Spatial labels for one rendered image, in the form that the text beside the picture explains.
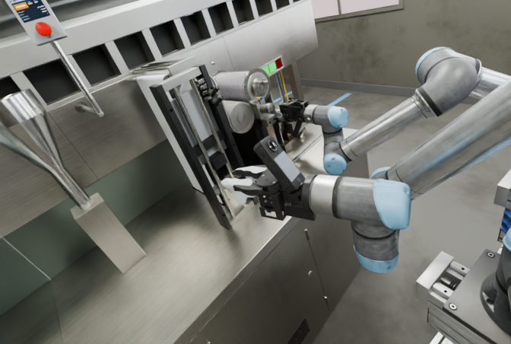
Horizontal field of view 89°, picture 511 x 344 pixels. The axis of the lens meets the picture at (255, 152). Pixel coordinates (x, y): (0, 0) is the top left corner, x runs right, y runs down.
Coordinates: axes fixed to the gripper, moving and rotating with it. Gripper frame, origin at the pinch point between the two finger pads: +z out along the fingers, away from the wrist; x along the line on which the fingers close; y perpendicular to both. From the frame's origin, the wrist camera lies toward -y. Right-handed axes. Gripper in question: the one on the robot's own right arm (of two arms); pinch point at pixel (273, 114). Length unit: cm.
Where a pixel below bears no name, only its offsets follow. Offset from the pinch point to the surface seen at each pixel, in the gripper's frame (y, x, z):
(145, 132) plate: 12, 46, 31
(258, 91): 15.0, 8.5, -4.6
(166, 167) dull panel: -7, 45, 31
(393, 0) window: 1, -250, 50
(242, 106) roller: 12.3, 16.2, -1.8
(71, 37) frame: 53, 51, 31
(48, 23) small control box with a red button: 55, 60, -1
